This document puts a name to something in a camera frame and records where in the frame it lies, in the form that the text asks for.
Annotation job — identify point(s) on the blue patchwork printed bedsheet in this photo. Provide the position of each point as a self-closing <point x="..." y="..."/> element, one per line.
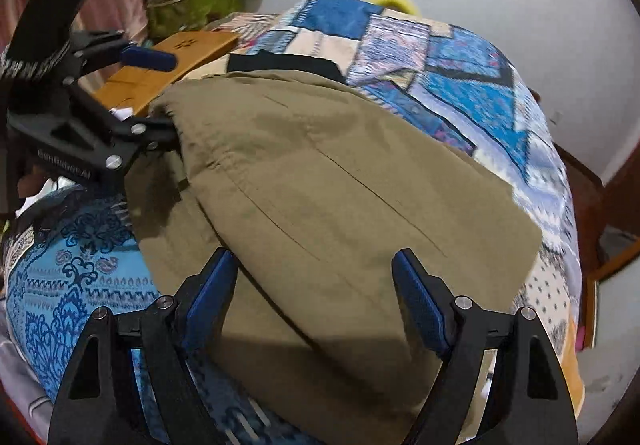
<point x="450" y="90"/>

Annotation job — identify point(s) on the black cloth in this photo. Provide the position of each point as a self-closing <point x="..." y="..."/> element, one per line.
<point x="285" y="65"/>

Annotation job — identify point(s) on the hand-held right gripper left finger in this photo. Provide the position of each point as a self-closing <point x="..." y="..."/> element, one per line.
<point x="212" y="297"/>

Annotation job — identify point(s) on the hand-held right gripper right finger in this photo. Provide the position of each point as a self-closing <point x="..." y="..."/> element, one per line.
<point x="419" y="297"/>

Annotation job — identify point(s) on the wooden headboard panel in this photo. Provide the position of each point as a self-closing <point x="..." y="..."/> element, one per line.
<point x="160" y="67"/>

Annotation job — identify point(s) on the olive green pants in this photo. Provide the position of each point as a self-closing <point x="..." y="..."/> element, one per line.
<point x="330" y="225"/>

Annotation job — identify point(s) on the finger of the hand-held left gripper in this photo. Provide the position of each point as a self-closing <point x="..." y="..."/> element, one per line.
<point x="147" y="57"/>
<point x="152" y="132"/>

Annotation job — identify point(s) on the brown wooden furniture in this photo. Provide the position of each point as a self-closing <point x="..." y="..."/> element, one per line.
<point x="607" y="205"/>

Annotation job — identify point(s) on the yellow round object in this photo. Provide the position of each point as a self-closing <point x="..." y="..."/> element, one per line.
<point x="395" y="2"/>

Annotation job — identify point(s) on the green patterned bag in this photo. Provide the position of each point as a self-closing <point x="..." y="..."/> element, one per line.
<point x="192" y="10"/>

